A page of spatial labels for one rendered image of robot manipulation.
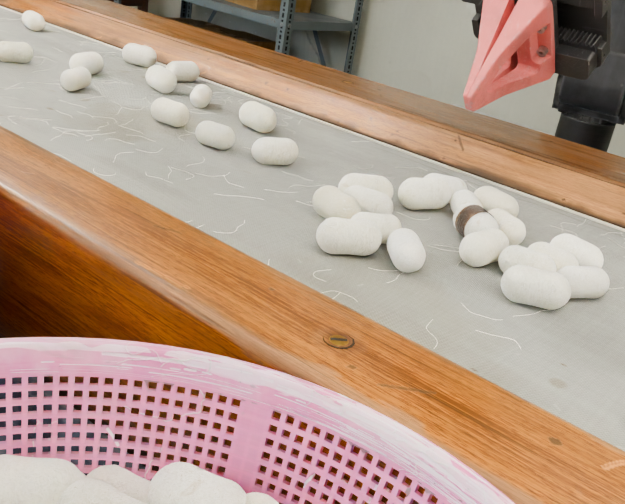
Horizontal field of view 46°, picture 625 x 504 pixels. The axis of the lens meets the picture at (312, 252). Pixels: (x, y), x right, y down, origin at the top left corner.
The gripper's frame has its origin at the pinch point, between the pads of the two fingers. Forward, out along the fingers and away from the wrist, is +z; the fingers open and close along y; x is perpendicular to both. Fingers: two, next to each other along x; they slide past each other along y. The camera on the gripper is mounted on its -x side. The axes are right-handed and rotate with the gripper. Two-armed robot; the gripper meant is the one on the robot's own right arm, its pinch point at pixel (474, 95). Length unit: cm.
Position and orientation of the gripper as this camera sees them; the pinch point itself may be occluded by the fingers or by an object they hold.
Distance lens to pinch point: 52.0
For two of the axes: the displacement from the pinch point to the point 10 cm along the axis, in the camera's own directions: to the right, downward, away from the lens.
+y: 7.6, 3.7, -5.4
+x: 3.0, 5.4, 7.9
